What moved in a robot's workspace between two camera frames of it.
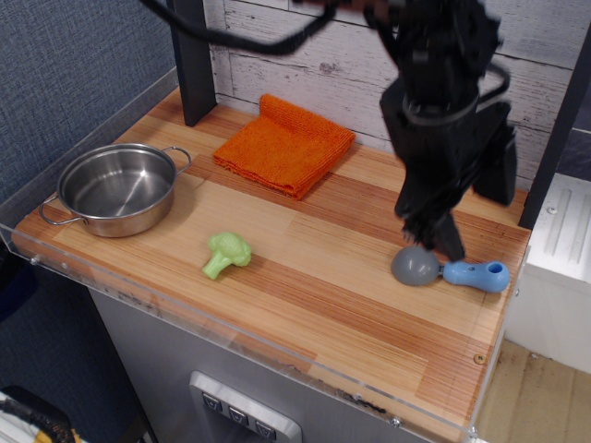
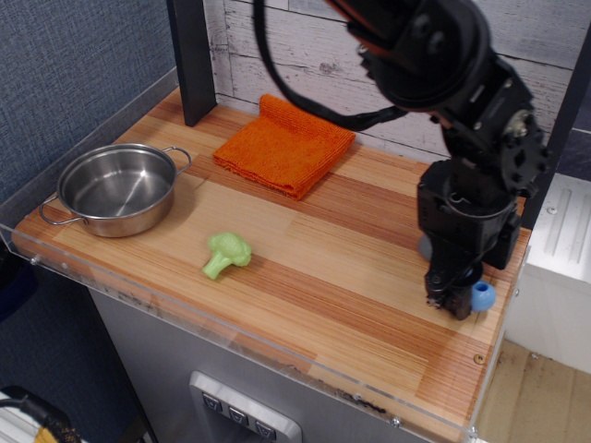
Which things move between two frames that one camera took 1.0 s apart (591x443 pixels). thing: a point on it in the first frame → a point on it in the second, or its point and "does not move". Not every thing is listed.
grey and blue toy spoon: (416, 266) → (483, 293)
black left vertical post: (196, 66) does not move
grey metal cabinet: (160, 352) does not move
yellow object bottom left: (42, 437) does not move
